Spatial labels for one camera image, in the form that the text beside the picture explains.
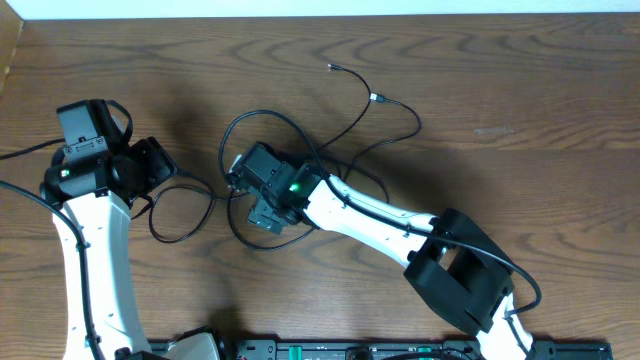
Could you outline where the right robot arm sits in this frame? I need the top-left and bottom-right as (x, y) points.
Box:
(226, 143), (534, 359)

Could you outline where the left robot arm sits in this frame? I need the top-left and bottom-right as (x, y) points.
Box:
(40, 99), (177, 359)

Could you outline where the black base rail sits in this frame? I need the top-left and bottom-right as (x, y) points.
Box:
(150, 327), (613, 360)

